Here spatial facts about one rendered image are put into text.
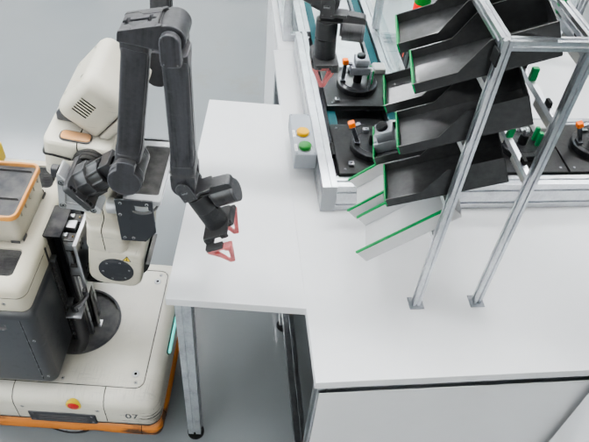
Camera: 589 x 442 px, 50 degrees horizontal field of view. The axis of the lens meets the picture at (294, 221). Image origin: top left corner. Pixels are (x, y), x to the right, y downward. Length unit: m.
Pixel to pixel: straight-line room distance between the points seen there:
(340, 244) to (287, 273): 0.19
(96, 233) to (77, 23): 2.93
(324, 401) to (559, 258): 0.83
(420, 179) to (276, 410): 1.26
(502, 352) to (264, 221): 0.76
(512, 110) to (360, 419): 0.91
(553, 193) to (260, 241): 0.93
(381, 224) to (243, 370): 1.10
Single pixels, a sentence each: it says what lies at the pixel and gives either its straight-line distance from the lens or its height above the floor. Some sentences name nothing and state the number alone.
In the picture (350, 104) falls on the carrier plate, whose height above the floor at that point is 0.97.
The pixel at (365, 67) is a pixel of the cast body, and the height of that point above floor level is 1.05.
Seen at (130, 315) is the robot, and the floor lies 0.28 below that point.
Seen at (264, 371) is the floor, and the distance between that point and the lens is 2.58.
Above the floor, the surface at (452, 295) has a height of 0.86.
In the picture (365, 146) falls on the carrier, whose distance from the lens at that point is 1.99.
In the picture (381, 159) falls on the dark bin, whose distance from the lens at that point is 1.61.
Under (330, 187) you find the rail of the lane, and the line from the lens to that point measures 1.87.
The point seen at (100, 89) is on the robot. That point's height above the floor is 1.36.
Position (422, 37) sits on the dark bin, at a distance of 1.42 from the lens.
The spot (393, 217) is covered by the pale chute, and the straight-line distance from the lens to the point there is 1.68.
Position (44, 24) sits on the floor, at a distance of 4.68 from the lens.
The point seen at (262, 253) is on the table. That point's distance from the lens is 1.80.
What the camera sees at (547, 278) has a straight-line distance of 1.96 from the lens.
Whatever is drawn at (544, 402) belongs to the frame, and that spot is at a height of 0.69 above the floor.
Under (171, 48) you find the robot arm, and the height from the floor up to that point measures 1.59.
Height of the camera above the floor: 2.23
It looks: 46 degrees down
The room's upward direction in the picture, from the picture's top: 6 degrees clockwise
